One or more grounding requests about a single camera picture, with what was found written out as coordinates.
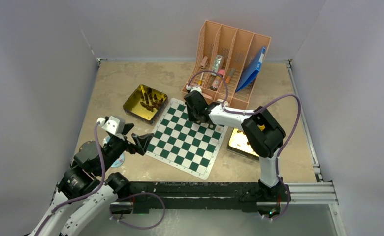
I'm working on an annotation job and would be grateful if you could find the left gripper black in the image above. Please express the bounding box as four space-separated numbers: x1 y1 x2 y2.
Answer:
96 122 153 175

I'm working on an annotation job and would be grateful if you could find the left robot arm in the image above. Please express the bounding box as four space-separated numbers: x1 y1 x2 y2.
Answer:
30 117 154 236

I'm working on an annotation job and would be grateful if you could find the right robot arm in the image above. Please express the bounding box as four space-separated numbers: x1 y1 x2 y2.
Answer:
184 91 286 200

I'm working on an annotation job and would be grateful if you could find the gold tin with dark pieces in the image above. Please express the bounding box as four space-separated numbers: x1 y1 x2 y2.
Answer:
123 84 168 125

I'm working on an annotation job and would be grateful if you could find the green white chess board mat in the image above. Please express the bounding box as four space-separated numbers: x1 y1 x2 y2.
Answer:
146 98 228 180

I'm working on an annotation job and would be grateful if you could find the gold tin with white pieces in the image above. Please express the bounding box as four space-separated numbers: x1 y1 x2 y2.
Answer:
227 128 259 161

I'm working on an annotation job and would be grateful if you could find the pink capped bottle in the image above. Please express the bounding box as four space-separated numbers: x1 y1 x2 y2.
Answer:
210 69 225 91

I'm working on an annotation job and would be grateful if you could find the white blue round disc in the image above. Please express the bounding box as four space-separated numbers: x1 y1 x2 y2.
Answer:
111 154 125 168

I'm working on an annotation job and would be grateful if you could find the grey box in organizer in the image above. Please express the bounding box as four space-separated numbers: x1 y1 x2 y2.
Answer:
211 55 224 73

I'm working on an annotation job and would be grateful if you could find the pink desk organizer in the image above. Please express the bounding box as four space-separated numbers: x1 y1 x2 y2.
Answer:
186 20 271 109

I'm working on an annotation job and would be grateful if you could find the blue folder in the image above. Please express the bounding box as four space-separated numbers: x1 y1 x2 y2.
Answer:
235 46 267 92

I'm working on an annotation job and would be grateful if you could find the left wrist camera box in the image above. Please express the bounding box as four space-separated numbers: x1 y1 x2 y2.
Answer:
97 116 125 136

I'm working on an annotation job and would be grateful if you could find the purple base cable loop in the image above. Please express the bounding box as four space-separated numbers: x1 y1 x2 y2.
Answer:
108 191 166 229

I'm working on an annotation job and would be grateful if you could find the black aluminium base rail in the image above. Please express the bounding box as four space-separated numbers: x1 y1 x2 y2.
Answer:
42 181 346 236

